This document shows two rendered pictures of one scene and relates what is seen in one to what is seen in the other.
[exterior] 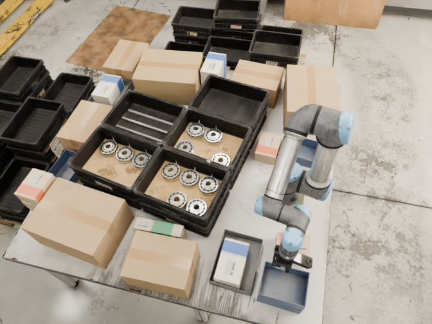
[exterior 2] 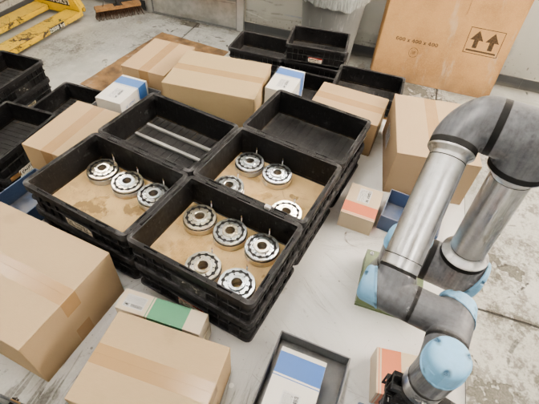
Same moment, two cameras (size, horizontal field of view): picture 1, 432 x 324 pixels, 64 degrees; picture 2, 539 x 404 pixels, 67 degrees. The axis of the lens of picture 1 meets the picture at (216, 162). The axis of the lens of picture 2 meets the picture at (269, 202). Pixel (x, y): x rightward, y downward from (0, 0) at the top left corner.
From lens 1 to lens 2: 0.62 m
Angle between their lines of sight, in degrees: 9
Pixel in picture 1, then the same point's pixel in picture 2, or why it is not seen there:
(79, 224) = (12, 285)
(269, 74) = (366, 105)
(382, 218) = (512, 349)
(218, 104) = (287, 134)
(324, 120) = (524, 121)
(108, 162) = (98, 192)
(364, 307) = not seen: outside the picture
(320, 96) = not seen: hidden behind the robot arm
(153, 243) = (145, 341)
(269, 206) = (391, 285)
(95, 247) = (29, 334)
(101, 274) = (38, 391)
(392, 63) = not seen: hidden behind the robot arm
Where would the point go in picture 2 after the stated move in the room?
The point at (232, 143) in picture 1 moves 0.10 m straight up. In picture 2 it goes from (305, 190) to (310, 169)
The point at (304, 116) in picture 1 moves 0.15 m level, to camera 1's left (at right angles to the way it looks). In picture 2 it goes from (480, 113) to (402, 108)
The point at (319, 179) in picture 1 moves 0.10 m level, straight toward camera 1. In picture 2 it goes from (472, 252) to (463, 283)
